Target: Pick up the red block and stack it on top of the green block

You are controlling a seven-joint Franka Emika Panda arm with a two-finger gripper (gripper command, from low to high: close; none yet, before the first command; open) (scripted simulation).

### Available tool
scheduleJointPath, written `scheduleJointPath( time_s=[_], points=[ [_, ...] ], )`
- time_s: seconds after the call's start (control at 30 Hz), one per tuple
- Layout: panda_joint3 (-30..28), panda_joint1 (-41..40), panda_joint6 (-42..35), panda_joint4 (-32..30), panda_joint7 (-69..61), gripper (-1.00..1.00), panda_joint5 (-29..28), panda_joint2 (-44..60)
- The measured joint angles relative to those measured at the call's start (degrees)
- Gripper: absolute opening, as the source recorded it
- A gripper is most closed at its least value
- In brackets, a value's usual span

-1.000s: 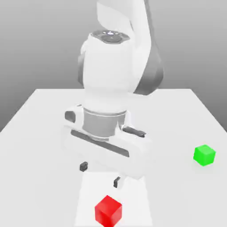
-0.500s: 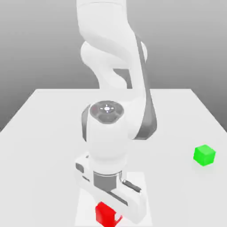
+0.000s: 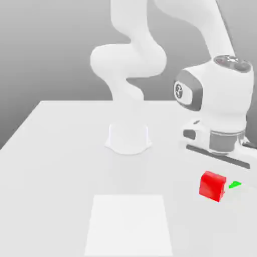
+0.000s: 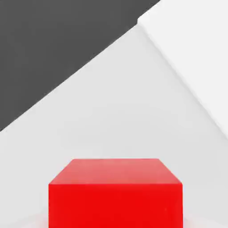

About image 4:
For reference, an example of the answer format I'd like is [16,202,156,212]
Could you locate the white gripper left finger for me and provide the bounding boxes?
[28,213,49,228]

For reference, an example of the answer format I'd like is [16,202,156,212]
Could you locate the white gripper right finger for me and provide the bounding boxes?
[183,216,197,228]

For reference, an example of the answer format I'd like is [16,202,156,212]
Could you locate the small red cube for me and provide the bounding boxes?
[48,158,183,228]

